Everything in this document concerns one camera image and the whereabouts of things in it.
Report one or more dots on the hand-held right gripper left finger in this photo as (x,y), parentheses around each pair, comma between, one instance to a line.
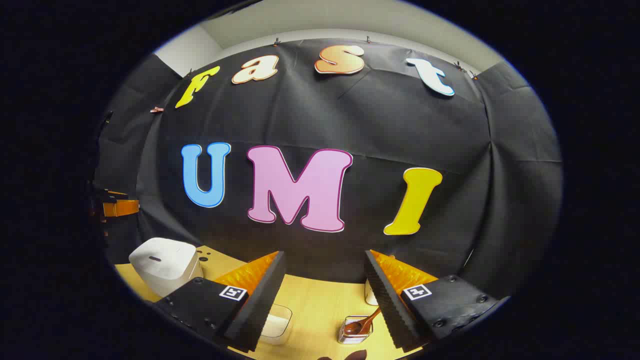
(260,300)

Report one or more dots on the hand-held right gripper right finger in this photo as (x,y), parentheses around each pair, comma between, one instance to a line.
(387,300)

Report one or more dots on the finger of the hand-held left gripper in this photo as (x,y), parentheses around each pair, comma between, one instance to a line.
(120,208)

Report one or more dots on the white rice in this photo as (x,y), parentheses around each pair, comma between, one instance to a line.
(274,327)

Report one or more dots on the brown wooden spoon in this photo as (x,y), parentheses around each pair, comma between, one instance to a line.
(356,326)

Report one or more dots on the white rice cooker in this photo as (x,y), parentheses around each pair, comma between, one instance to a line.
(162,262)

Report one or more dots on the white toaster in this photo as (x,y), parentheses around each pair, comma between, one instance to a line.
(370,296)

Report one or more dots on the clear plastic container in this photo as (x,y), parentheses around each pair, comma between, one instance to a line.
(280,325)

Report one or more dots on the copper clip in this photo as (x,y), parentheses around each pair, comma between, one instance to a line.
(157,109)

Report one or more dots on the black backdrop cloth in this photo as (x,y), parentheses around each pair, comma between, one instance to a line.
(370,125)

